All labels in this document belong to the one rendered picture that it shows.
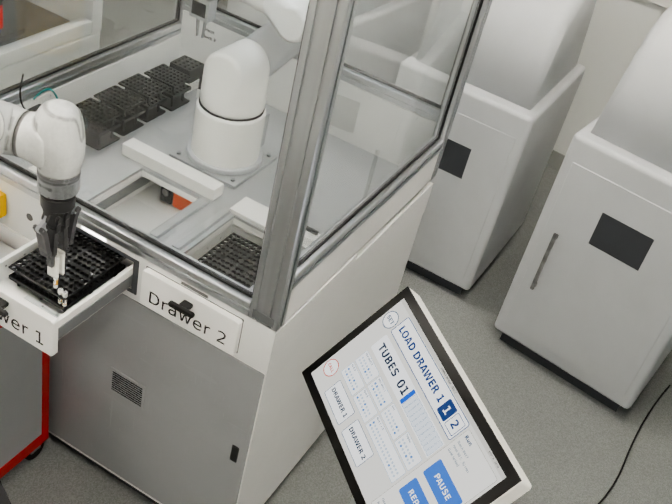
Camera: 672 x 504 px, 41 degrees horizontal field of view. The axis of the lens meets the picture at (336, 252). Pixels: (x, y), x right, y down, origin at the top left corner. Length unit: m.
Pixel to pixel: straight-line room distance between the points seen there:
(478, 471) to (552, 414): 1.93
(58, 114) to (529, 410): 2.27
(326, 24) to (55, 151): 0.62
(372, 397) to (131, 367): 0.88
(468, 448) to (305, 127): 0.70
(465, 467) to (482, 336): 2.12
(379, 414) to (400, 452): 0.10
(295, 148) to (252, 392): 0.71
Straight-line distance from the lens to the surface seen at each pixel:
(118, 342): 2.50
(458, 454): 1.71
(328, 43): 1.71
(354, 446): 1.84
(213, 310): 2.16
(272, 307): 2.07
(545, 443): 3.47
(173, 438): 2.59
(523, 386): 3.64
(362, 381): 1.89
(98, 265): 2.29
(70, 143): 1.92
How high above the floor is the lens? 2.37
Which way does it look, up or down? 37 degrees down
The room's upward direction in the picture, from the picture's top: 15 degrees clockwise
